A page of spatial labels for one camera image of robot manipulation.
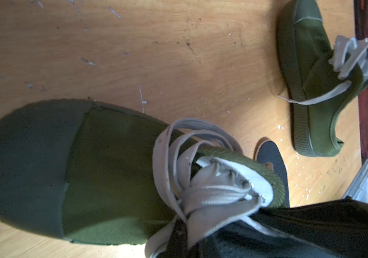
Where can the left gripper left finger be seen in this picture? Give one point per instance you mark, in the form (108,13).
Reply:
(237,240)

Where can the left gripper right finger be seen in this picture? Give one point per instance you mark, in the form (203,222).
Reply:
(338,227)

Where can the green canvas shoe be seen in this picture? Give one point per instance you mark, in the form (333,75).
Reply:
(322,78)
(95,173)

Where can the right black insole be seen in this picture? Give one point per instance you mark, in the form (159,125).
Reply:
(267,153)

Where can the aluminium front rail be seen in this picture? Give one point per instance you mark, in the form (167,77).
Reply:
(358,189)

